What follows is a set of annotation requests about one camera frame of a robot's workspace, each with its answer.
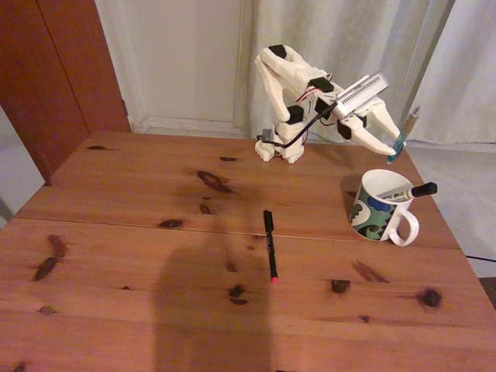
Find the cream white curtain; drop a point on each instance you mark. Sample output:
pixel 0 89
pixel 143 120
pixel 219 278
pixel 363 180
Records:
pixel 348 58
pixel 465 77

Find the black pen with red end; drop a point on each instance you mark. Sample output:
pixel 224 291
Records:
pixel 270 248

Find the brown wooden door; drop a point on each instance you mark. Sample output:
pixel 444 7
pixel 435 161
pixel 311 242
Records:
pixel 46 77

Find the white marker with black cap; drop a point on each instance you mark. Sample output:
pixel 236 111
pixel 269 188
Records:
pixel 424 190

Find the white mug with green pattern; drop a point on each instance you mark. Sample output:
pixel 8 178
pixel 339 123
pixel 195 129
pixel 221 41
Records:
pixel 368 222

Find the teal transparent pen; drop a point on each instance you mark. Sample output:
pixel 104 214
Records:
pixel 399 143

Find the silver camera box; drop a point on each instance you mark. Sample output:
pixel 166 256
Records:
pixel 360 97

